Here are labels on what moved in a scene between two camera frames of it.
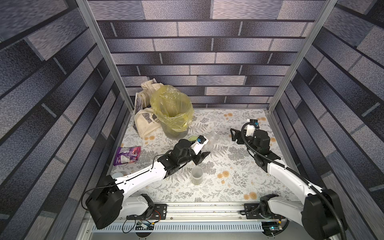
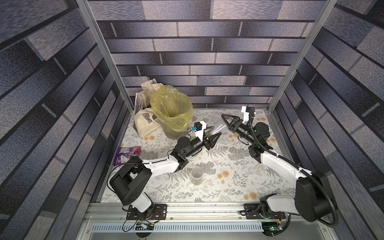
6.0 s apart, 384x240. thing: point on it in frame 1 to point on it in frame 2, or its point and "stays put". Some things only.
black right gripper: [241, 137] to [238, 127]
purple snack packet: [127, 154] stays put
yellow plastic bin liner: [173, 106] stays put
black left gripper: [200, 158] to [208, 143]
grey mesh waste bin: [172, 134] stays put
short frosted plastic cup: [197, 173] stays put
